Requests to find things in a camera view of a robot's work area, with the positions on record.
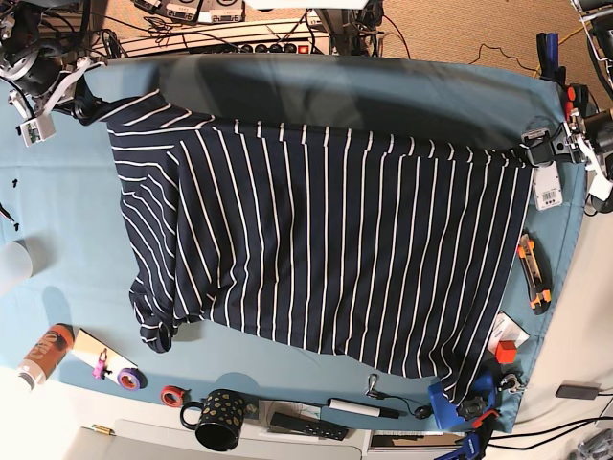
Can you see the purple tape roll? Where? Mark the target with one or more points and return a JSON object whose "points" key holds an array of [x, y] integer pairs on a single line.
{"points": [[130, 379]]}

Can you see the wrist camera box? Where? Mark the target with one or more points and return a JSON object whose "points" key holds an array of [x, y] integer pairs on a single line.
{"points": [[37, 130], [600, 187]]}

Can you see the orange drink can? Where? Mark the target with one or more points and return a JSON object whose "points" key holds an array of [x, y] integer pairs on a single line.
{"points": [[45, 356]]}

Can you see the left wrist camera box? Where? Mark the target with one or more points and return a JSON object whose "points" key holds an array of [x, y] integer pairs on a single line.
{"points": [[600, 187]]}

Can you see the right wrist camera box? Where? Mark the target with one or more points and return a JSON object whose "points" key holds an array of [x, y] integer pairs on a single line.
{"points": [[37, 130]]}

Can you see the black patterned mug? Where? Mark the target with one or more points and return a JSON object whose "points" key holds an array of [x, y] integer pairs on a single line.
{"points": [[217, 421]]}

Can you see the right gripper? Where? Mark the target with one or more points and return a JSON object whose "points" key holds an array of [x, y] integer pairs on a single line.
{"points": [[41, 78]]}

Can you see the red tape roll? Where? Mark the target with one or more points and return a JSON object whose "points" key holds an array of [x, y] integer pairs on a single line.
{"points": [[172, 396]]}

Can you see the orange black utility knife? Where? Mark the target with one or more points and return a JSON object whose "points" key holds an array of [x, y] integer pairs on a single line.
{"points": [[539, 290]]}

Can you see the white paper card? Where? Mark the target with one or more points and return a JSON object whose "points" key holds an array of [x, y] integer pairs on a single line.
{"points": [[505, 329]]}

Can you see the navy white striped t-shirt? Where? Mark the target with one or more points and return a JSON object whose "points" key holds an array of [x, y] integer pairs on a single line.
{"points": [[392, 250]]}

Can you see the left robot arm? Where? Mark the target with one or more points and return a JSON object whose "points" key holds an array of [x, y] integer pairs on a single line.
{"points": [[596, 23]]}

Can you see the packaged tool blister pack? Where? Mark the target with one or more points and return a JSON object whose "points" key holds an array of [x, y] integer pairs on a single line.
{"points": [[547, 188]]}

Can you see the pink small clip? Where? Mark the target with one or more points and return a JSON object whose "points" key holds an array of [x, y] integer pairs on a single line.
{"points": [[100, 370]]}

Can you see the white black marker pen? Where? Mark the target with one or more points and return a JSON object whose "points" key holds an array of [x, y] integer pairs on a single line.
{"points": [[363, 409]]}

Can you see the red cube block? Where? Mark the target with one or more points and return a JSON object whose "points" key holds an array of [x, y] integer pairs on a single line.
{"points": [[505, 352]]}

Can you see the blue plastic case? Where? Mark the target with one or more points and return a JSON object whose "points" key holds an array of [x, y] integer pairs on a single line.
{"points": [[480, 399]]}

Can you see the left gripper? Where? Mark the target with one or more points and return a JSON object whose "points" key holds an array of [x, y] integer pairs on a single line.
{"points": [[580, 139]]}

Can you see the blue handled clamp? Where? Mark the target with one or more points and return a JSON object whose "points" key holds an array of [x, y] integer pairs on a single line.
{"points": [[474, 445]]}

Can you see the teal table cloth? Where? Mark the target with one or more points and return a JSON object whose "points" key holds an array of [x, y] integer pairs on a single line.
{"points": [[63, 196]]}

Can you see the translucent plastic cup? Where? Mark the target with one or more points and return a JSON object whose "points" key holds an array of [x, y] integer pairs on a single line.
{"points": [[16, 266]]}

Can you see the black power strip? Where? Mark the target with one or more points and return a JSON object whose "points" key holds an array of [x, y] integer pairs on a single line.
{"points": [[248, 48]]}

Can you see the silver carabiner clip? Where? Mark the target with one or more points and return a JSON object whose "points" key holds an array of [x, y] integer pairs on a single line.
{"points": [[371, 391]]}

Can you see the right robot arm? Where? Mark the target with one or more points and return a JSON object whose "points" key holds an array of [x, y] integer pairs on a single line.
{"points": [[66, 24]]}

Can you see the black remote control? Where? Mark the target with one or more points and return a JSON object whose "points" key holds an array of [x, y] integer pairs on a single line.
{"points": [[313, 428]]}

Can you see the wooden board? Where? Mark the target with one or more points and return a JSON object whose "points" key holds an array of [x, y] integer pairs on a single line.
{"points": [[87, 348]]}

